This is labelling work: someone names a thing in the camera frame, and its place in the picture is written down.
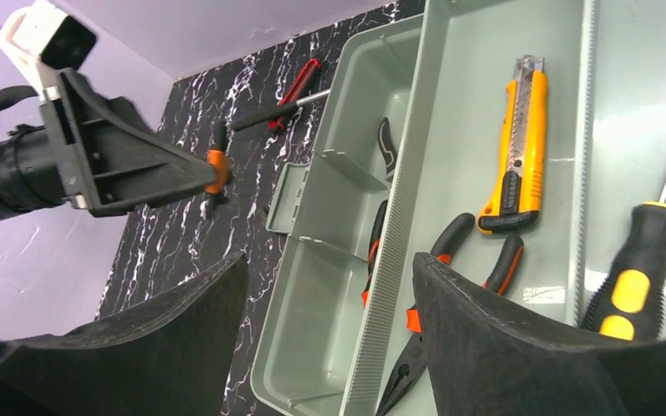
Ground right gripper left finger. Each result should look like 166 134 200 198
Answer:
0 253 248 415

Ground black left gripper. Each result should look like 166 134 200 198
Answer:
0 69 216 221

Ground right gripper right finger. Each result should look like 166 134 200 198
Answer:
412 253 666 415

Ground orange black needle-nose pliers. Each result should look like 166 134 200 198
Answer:
374 212 526 416

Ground black hex key set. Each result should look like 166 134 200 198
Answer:
204 118 232 220

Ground black yellow handle screwdriver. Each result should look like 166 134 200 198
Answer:
578 175 666 341

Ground orange black cutting pliers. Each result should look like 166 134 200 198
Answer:
361 199 388 307

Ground translucent lid green toolbox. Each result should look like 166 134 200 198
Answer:
251 1 666 415

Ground black handle pliers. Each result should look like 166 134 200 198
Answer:
377 117 397 183

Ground orange utility knife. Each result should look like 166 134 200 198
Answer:
477 55 548 235

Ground black hammer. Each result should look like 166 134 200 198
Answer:
231 88 331 132

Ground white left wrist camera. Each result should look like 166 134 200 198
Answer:
0 0 98 101

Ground red handle tool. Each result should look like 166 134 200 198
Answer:
268 55 324 134

